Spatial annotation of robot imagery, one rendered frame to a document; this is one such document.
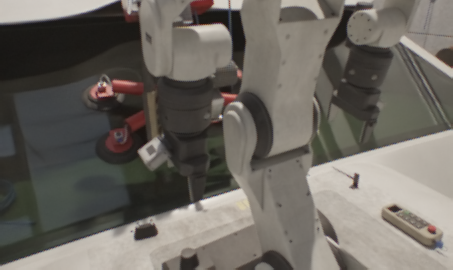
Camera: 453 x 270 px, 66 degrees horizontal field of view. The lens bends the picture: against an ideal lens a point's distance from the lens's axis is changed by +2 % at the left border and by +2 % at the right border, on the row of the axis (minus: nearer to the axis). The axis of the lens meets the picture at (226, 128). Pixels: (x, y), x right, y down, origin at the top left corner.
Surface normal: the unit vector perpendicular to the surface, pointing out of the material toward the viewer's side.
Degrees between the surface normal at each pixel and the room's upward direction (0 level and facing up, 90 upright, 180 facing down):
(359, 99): 90
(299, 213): 60
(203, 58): 101
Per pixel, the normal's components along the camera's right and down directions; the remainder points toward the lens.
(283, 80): 0.50, 0.48
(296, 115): 0.51, 0.26
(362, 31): -0.86, 0.22
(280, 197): 0.43, -0.18
